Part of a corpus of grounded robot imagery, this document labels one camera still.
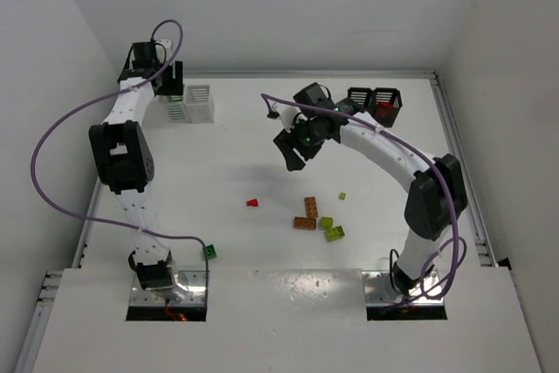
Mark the metal base plate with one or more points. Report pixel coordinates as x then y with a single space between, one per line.
188 292
379 292

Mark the small green lego brick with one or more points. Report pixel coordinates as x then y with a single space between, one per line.
210 252

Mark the white slotted bin left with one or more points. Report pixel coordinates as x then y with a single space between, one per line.
176 111

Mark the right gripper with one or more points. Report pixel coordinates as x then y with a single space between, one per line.
295 140

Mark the black slotted bin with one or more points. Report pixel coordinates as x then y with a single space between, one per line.
363 97
391 95

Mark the red lego brick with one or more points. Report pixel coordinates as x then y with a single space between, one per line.
385 110

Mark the right side aluminium rail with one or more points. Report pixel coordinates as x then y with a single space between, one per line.
483 246

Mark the lime lego brick large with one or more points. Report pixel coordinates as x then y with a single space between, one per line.
334 233

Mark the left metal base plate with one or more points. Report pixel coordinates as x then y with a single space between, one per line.
188 292

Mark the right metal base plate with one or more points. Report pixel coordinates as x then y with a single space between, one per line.
379 292

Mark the orange lego plate flat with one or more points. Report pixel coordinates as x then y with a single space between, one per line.
308 224

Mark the red lego wedge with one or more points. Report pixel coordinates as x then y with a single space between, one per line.
252 203

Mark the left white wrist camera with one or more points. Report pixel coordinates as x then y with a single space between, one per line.
164 44

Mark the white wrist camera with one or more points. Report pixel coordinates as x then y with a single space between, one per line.
164 44
287 115

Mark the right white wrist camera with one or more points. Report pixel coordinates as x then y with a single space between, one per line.
287 115

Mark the black slotted bin right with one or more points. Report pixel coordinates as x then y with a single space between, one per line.
391 95

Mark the white slotted bin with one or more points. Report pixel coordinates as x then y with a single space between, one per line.
199 104
176 111

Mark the lime lego brick small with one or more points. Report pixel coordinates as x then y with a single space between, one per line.
326 223

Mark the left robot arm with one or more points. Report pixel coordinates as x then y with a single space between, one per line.
126 166

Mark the black slotted bin left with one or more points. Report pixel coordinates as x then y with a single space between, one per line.
363 97

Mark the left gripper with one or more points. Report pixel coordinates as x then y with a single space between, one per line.
173 83

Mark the orange lego plate upright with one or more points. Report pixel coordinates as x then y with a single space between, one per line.
311 207

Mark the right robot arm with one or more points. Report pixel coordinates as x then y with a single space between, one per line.
363 198

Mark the aluminium frame rail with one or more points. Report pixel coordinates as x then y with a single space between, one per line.
317 74

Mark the white slotted bin right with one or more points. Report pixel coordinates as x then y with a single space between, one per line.
199 104

